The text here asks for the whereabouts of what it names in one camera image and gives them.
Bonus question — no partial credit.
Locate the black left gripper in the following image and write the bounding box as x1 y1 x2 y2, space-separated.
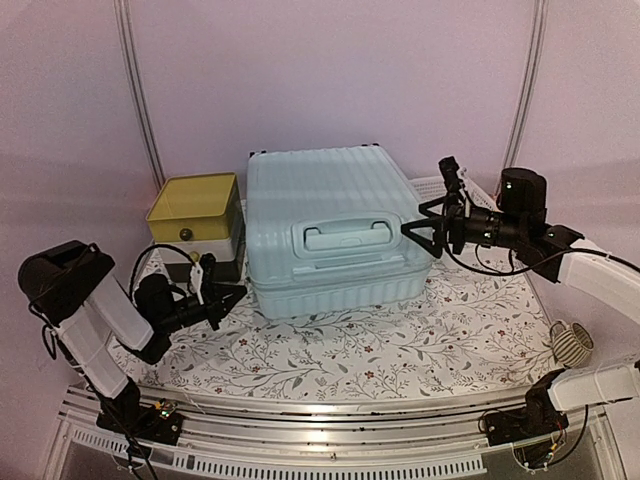
159 283 248 334

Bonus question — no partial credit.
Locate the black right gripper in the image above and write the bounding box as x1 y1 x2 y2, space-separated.
402 194 527 258

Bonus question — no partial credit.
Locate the light blue hard-shell suitcase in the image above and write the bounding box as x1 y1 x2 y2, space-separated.
246 145 433 320

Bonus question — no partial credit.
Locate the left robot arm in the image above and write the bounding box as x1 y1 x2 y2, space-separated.
17 240 247 435

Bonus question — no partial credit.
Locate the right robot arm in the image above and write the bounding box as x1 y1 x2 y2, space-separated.
401 157 639 446

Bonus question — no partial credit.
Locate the white plastic mesh basket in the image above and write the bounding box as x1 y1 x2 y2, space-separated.
408 175 499 211

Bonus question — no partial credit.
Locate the yellow white drawer organizer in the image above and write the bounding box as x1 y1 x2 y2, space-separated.
146 173 245 283

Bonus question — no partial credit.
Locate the floral white tablecloth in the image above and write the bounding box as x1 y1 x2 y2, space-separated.
110 246 556 402

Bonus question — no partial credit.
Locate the striped woven cup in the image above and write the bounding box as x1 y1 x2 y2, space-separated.
550 321 594 368

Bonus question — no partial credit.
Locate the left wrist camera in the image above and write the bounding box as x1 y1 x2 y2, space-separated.
189 253 216 305

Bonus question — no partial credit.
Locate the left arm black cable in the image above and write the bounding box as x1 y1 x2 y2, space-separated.
127 243 201 301

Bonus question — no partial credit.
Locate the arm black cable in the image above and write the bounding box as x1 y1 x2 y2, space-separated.
444 239 541 275
127 243 201 301

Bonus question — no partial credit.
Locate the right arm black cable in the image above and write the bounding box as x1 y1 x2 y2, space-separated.
444 239 541 275

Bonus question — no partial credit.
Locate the right wall aluminium post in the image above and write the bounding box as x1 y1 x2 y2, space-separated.
501 0 549 169

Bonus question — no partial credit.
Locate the wall aluminium post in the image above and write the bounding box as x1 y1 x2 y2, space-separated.
113 0 166 191
501 0 549 169

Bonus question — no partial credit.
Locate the aluminium front rail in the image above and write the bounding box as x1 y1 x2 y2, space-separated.
54 382 616 476

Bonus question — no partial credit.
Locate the left wall aluminium post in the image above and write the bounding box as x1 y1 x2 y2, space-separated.
113 0 166 191

